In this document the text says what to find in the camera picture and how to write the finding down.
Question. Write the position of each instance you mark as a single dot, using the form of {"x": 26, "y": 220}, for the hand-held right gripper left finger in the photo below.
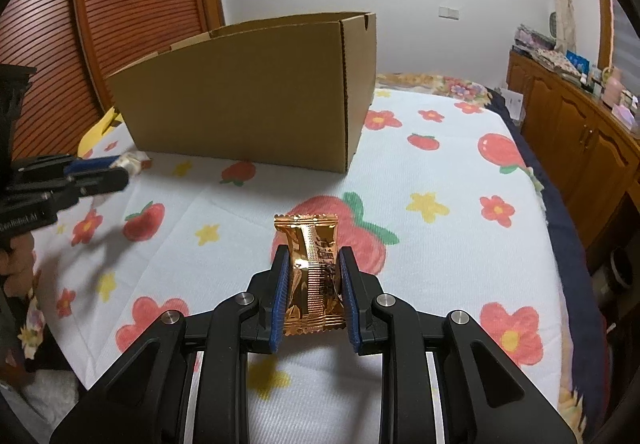
{"x": 280, "y": 299}

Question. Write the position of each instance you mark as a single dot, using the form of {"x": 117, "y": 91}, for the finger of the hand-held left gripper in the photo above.
{"x": 100, "y": 184}
{"x": 85, "y": 164}

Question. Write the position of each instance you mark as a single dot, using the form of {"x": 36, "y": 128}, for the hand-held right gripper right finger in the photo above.
{"x": 350, "y": 299}

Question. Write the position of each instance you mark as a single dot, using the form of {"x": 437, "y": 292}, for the small white snack packet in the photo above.
{"x": 132, "y": 162}

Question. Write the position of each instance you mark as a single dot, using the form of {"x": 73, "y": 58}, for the gold foil snack packet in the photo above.
{"x": 312, "y": 274}

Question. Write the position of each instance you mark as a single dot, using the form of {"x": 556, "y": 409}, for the cardboard box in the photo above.
{"x": 240, "y": 99}

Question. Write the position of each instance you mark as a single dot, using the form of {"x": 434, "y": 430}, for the person's left hand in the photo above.
{"x": 17, "y": 264}

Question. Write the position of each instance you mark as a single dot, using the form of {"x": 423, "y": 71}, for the yellow plush pillow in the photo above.
{"x": 102, "y": 124}

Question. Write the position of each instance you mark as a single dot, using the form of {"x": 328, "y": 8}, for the dark blue blanket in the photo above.
{"x": 565, "y": 234}

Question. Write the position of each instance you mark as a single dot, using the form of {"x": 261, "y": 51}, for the floral quilt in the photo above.
{"x": 450, "y": 87}

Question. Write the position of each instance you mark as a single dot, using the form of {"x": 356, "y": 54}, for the white paper bag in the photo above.
{"x": 512, "y": 107}

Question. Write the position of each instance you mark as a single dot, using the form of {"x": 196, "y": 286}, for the dark round bin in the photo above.
{"x": 620, "y": 269}

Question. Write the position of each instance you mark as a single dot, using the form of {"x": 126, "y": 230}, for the wooden cabinet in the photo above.
{"x": 565, "y": 124}

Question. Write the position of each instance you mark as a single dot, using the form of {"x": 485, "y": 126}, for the floral storage bag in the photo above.
{"x": 535, "y": 38}

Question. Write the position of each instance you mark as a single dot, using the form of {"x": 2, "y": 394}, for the blue packet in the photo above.
{"x": 577, "y": 60}

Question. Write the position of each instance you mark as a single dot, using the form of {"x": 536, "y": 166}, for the pink box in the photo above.
{"x": 627, "y": 114}

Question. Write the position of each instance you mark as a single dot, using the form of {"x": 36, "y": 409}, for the pink bottle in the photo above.
{"x": 612, "y": 87}

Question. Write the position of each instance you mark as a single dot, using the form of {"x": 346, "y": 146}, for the grey striped window blind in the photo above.
{"x": 625, "y": 24}

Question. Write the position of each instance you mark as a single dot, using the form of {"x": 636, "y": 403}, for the white wall switch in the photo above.
{"x": 448, "y": 12}

